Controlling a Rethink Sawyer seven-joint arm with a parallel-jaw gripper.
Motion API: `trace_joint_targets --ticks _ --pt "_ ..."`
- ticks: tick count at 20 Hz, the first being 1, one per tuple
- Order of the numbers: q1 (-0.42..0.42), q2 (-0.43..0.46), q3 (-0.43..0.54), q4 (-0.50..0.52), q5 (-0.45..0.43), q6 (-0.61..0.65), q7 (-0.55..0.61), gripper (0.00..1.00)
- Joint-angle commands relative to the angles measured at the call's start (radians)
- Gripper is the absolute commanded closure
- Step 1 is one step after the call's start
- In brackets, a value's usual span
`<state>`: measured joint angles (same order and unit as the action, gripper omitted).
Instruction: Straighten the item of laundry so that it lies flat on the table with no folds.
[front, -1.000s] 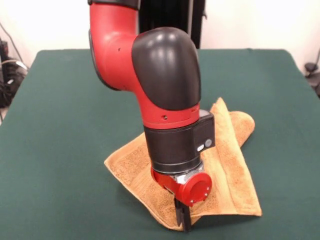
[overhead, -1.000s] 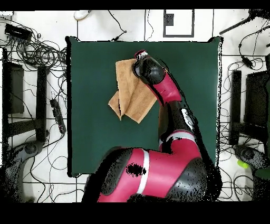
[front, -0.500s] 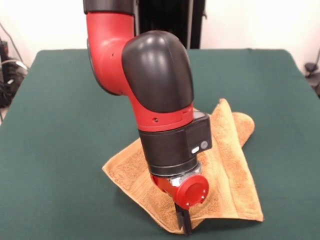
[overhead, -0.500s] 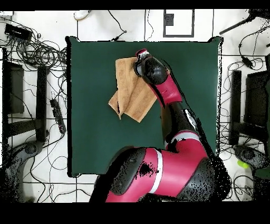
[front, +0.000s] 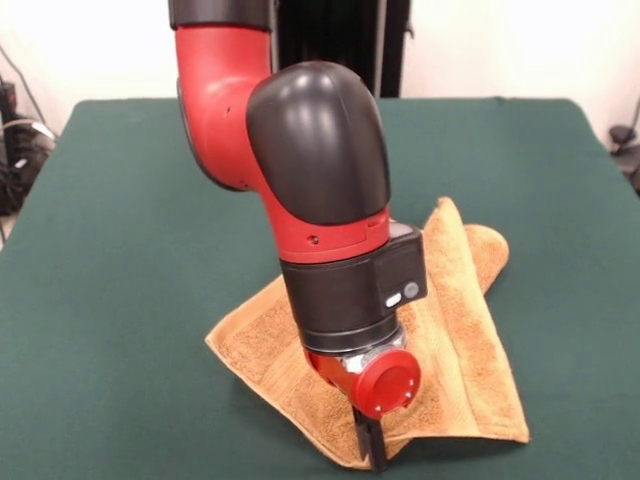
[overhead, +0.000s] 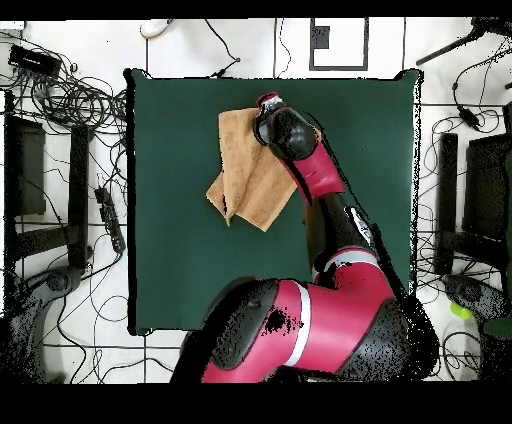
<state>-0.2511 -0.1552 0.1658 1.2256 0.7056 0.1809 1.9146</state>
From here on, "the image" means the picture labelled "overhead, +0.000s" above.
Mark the black frame stand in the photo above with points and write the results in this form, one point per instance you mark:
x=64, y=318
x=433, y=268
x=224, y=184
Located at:
x=486, y=192
x=78, y=192

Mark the tan terry towel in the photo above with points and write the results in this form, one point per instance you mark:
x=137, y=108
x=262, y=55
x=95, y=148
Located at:
x=248, y=176

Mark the dark green table cloth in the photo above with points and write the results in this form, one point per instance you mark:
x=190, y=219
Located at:
x=180, y=260

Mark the black hub box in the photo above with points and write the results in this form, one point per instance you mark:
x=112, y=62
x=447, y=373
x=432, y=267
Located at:
x=34, y=60

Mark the black power strip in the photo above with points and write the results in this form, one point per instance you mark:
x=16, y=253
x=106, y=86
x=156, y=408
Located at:
x=110, y=220

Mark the black square floor frame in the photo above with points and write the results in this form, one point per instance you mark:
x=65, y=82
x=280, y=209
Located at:
x=320, y=38

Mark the person's white shoe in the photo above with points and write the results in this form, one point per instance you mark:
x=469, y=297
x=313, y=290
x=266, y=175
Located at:
x=154, y=28

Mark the black tripod leg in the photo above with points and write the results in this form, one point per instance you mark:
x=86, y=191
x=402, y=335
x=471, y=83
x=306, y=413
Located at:
x=448, y=48

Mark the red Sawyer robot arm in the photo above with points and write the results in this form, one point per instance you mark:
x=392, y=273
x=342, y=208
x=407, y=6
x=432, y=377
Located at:
x=340, y=320

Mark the grey tripod base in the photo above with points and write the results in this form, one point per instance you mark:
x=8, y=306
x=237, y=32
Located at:
x=472, y=294
x=56, y=282

